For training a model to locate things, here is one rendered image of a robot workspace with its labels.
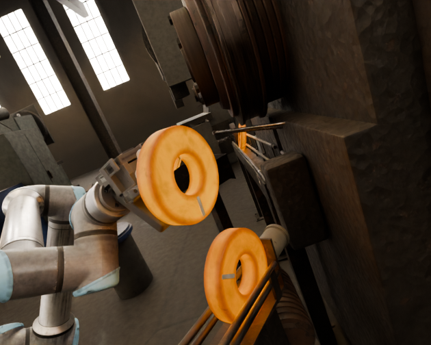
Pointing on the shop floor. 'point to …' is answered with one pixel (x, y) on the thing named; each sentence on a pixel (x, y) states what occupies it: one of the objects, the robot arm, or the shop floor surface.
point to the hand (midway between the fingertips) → (176, 164)
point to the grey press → (180, 68)
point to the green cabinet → (22, 161)
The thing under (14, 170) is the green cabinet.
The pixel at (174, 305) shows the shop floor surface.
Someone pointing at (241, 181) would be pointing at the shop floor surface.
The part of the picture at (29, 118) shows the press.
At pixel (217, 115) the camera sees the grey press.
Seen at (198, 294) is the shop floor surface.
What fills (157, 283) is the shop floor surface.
